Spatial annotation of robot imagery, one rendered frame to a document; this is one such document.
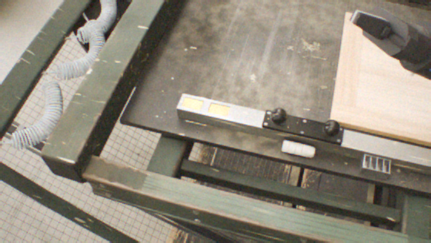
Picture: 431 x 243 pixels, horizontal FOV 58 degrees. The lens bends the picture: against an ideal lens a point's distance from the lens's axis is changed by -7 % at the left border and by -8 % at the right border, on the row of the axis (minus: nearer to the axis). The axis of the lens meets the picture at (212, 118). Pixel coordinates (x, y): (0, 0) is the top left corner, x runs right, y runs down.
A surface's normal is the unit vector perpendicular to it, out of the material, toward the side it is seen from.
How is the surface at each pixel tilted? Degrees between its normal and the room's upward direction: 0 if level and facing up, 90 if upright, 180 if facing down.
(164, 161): 58
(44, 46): 90
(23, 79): 90
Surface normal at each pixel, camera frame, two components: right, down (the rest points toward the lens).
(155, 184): -0.04, -0.57
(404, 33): -0.91, -0.23
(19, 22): 0.49, -0.37
